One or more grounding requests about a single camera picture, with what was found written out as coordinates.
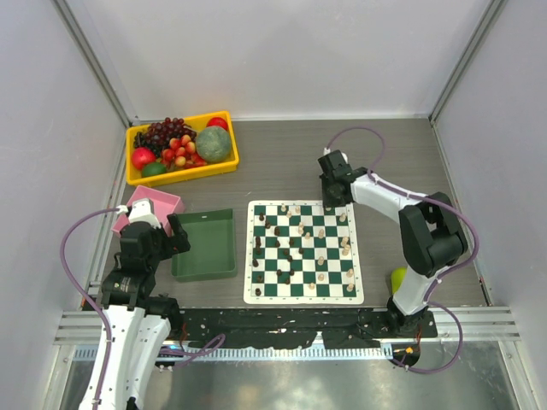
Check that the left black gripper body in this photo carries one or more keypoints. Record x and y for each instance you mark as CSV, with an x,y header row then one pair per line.
x,y
163,247

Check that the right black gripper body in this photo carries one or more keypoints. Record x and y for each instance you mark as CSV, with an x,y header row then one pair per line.
x,y
329,196

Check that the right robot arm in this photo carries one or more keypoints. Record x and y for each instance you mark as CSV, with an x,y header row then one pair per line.
x,y
431,234

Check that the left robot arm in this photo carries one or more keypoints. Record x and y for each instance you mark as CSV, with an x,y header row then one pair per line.
x,y
135,323

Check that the green white chess board mat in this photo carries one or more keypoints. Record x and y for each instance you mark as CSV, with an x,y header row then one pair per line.
x,y
296,254

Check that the green plastic tray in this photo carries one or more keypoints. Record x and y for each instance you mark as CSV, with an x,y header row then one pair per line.
x,y
213,253

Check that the pink plastic box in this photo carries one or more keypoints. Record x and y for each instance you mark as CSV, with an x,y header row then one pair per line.
x,y
163,205

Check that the green lime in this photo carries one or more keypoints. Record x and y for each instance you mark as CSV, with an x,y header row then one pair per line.
x,y
153,169

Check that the red yellow cherry bunch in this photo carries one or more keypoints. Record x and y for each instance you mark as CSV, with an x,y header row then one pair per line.
x,y
181,154

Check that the red apple front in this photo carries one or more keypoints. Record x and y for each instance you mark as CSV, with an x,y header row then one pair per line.
x,y
141,157

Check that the red apple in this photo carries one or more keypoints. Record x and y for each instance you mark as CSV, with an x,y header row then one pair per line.
x,y
219,122
141,157

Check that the green melon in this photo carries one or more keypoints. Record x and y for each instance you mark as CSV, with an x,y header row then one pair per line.
x,y
214,144

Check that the dark purple grape bunch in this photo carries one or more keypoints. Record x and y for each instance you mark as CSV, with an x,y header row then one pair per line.
x,y
157,136

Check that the green pear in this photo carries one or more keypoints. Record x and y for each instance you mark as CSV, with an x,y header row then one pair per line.
x,y
397,278

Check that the red apple back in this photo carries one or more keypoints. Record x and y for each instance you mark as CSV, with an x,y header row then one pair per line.
x,y
219,122

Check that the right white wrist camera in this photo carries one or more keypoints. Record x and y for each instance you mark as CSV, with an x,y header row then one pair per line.
x,y
327,151

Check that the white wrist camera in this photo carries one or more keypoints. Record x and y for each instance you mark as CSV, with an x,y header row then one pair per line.
x,y
327,151
140,211

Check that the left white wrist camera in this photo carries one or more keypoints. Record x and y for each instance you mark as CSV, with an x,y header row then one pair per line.
x,y
140,211

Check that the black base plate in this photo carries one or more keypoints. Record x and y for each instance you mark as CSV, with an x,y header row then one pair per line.
x,y
292,328

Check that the white slotted cable duct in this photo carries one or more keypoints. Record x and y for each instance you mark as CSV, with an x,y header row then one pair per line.
x,y
316,352

